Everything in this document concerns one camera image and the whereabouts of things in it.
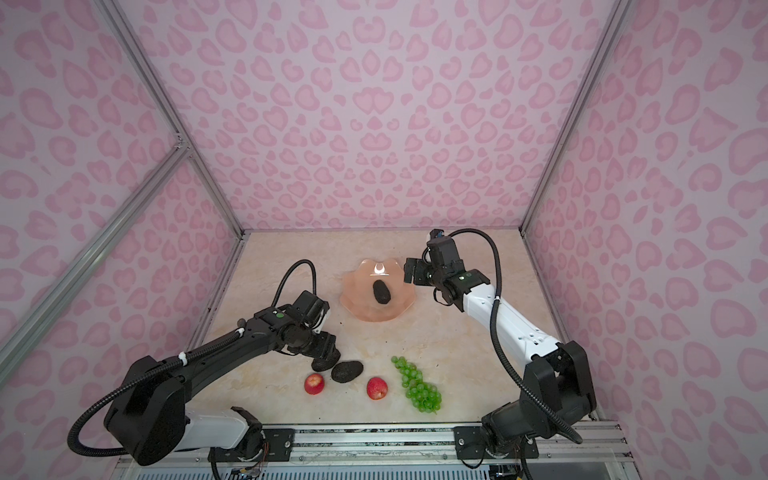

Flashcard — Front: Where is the dark avocado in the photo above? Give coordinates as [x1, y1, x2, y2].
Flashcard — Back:
[311, 350, 341, 373]
[372, 280, 392, 305]
[331, 360, 364, 384]

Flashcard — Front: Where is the red apple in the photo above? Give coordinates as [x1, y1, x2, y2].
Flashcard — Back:
[366, 377, 389, 401]
[304, 373, 325, 395]

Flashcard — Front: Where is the green grape bunch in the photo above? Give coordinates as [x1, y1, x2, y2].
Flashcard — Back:
[390, 356, 442, 413]

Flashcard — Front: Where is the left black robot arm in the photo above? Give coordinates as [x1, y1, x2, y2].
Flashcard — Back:
[104, 300, 336, 466]

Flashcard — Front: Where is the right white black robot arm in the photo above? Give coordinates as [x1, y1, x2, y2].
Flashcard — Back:
[404, 258, 596, 459]

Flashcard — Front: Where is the pink translucent fruit bowl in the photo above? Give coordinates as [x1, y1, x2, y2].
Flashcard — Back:
[340, 258, 416, 323]

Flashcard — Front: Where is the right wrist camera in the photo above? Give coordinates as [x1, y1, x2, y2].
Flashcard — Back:
[426, 229, 464, 271]

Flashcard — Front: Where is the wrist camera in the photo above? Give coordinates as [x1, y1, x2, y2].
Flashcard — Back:
[426, 229, 464, 271]
[293, 290, 330, 332]

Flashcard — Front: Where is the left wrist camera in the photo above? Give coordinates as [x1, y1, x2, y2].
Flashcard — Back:
[293, 290, 330, 332]

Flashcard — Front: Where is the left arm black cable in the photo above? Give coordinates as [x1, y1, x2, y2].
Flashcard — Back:
[271, 259, 318, 310]

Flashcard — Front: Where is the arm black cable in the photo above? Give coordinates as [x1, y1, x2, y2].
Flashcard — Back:
[446, 227, 583, 445]
[271, 259, 318, 310]

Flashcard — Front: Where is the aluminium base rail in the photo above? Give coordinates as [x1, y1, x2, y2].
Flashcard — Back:
[112, 420, 639, 479]

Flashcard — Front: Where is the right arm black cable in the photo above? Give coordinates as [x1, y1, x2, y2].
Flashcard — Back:
[446, 227, 583, 445]

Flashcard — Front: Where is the aluminium diagonal frame bar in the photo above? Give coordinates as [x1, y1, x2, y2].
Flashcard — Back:
[1, 142, 189, 385]

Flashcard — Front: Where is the aluminium corner frame post right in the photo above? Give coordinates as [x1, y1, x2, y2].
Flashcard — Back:
[519, 0, 636, 239]

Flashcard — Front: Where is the aluminium corner frame post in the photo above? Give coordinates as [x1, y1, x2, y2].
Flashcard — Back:
[519, 0, 636, 239]
[93, 0, 246, 239]

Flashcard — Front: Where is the aluminium corner frame post left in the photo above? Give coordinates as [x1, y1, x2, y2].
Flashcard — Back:
[93, 0, 246, 239]

